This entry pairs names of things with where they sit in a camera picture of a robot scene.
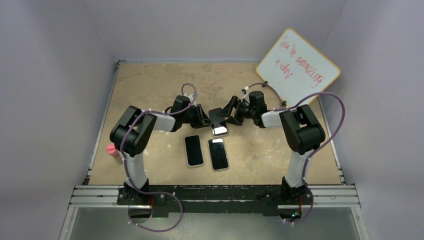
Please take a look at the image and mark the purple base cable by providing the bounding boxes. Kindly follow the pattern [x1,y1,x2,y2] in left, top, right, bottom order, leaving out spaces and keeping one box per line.
[282,187,316,227]
[127,193,185,234]

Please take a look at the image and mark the white board yellow frame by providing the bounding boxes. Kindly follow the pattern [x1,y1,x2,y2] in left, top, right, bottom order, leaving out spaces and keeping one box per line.
[256,28,341,107]

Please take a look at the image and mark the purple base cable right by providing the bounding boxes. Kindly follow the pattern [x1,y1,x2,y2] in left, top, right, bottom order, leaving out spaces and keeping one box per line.
[282,187,316,227]

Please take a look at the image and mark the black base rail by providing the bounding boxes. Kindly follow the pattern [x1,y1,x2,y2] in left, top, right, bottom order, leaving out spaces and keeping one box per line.
[117,184,313,220]

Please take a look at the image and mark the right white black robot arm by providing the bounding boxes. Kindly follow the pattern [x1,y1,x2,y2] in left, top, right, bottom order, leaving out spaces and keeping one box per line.
[218,91,326,204]

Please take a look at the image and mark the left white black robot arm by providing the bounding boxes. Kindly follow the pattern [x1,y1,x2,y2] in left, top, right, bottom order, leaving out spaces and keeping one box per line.
[109,95,212,205]

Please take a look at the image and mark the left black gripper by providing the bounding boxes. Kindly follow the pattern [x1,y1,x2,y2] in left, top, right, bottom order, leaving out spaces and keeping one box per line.
[181,105,213,130]

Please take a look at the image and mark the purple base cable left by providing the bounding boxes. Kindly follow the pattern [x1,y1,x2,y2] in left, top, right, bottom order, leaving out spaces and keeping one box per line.
[127,193,185,234]

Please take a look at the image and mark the pink bottle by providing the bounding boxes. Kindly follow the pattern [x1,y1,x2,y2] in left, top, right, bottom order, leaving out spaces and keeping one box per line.
[106,143,120,158]

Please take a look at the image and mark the clear magsafe phone case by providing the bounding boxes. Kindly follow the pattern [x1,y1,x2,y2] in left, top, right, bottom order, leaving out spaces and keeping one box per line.
[207,138,230,172]

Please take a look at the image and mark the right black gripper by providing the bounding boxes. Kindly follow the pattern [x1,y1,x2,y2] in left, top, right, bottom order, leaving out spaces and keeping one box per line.
[216,96,256,126]

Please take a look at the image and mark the grey clear phone case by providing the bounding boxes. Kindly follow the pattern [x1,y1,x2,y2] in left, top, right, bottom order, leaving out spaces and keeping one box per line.
[184,134,206,168]

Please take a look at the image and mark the pink phone case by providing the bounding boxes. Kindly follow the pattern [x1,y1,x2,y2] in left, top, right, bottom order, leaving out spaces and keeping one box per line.
[207,107,229,138]

